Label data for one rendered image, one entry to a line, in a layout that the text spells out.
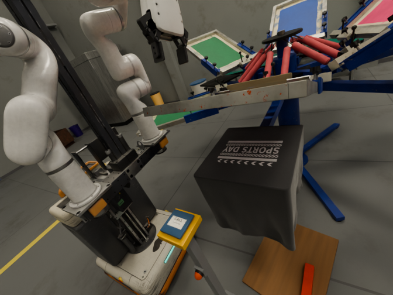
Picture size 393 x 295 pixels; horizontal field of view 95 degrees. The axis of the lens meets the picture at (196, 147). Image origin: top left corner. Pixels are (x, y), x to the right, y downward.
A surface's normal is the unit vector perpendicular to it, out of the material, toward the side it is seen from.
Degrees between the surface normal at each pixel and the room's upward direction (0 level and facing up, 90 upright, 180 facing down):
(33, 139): 96
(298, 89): 71
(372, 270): 0
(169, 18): 93
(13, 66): 90
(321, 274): 0
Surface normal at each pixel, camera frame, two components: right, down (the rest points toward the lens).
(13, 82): 0.84, -0.01
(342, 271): -0.33, -0.82
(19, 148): 0.32, 0.30
